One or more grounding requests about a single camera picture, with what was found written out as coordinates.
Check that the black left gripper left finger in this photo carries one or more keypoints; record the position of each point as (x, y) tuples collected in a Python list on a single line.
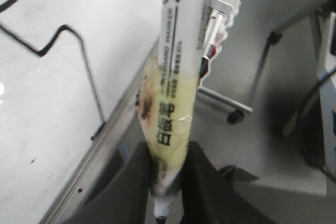
[(124, 199)]

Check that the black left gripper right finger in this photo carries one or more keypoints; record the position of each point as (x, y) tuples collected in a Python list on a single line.
[(208, 198)]

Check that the white whiteboard marker with tape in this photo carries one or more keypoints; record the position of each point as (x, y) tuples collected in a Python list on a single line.
[(167, 96)]

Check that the black marker in tray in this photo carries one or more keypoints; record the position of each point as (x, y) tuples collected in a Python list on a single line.
[(215, 35)]

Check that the white marker holder tray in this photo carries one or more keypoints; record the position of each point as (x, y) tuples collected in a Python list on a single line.
[(231, 9)]

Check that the grey chair with metal legs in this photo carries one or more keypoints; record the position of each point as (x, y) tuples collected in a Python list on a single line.
[(299, 18)]

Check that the white whiteboard with metal frame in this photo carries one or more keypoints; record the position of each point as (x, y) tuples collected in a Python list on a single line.
[(48, 113)]

